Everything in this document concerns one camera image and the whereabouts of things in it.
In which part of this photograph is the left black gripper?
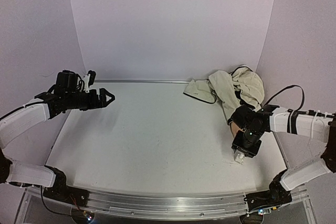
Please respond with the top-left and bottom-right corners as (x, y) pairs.
(66, 87), (116, 111)

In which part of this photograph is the white nail polish bottle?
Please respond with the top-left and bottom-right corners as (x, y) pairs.
(234, 151), (245, 164)

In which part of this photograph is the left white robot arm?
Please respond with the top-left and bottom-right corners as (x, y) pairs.
(1, 70), (116, 201)

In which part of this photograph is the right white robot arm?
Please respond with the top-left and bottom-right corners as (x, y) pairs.
(230, 105), (335, 191)

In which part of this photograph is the mannequin hand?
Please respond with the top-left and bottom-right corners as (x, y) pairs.
(230, 122), (241, 137)

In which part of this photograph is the beige jacket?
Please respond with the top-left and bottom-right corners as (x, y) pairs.
(183, 65), (265, 124)

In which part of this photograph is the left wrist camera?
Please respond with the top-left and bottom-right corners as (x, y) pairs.
(83, 70), (96, 90)

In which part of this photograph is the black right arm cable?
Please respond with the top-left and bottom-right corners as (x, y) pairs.
(262, 84), (307, 112)

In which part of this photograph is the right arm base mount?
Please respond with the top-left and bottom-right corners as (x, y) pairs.
(244, 169), (292, 212)

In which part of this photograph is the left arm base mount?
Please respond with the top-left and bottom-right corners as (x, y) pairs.
(43, 165), (89, 207)

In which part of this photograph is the aluminium front rail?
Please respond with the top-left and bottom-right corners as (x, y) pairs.
(23, 186), (313, 224)

